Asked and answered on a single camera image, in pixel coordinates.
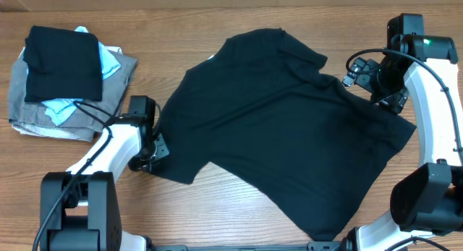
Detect black t-shirt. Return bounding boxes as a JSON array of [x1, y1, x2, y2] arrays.
[[154, 29, 415, 241]]

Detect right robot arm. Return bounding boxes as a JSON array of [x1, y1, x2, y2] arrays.
[[309, 13, 462, 250]]

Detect folded black garment on pile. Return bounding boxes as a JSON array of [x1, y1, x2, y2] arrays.
[[22, 25, 104, 103]]

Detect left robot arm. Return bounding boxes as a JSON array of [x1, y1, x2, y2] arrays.
[[33, 95, 169, 251]]

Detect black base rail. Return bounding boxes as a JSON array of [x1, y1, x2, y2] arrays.
[[147, 242, 342, 251]]

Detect folded grey trousers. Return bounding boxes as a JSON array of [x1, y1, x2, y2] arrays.
[[7, 51, 138, 136]]

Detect folded white mesh garment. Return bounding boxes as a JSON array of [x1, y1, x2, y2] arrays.
[[12, 124, 93, 142]]

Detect folded light blue garment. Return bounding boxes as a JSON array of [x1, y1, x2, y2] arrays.
[[26, 25, 122, 127]]

